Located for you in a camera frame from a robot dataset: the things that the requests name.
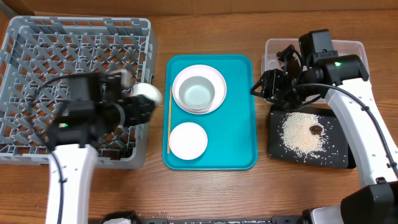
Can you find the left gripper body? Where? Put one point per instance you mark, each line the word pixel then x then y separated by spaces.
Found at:
pixel 135 112

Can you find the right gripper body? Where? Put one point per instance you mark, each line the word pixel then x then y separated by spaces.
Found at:
pixel 273 83

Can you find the white paper cup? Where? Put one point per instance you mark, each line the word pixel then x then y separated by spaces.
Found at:
pixel 149 91

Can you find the rice pile with food scrap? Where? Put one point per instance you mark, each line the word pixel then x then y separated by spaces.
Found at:
pixel 303 134

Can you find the grey bowl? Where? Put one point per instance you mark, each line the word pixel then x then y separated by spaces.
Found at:
pixel 196 93

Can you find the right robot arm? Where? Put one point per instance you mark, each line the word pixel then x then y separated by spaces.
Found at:
pixel 315 70

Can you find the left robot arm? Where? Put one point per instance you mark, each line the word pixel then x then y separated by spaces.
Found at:
pixel 99 103

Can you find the grey dishwasher rack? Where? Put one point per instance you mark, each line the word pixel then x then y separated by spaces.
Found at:
pixel 38 51

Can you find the clear plastic bin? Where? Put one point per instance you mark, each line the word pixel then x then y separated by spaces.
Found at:
pixel 343 47

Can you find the wooden chopstick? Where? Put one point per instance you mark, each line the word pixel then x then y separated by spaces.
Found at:
pixel 169 120

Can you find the black tray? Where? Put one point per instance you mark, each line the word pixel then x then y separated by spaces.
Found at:
pixel 337 153

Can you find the small pink plate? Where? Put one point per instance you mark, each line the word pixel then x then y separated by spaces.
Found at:
pixel 188 141

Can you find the large white plate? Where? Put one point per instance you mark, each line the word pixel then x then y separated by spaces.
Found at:
pixel 204 71

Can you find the teal serving tray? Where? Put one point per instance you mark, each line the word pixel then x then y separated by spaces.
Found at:
pixel 231 128

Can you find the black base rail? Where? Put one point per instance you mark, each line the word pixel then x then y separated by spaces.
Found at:
pixel 162 218

